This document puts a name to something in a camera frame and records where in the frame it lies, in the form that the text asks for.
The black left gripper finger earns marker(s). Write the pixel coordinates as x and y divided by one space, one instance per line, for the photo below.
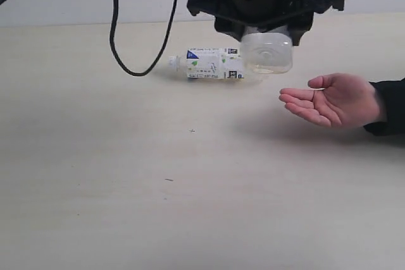
229 28

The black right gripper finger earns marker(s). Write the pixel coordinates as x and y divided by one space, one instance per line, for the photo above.
298 26

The clear bottle butterfly lime label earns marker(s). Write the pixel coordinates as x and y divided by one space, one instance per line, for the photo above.
268 52

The clear bottle blue leaf label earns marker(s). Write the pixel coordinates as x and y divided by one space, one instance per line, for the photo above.
214 64

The person's open bare hand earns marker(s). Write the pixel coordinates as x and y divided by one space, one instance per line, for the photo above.
338 100

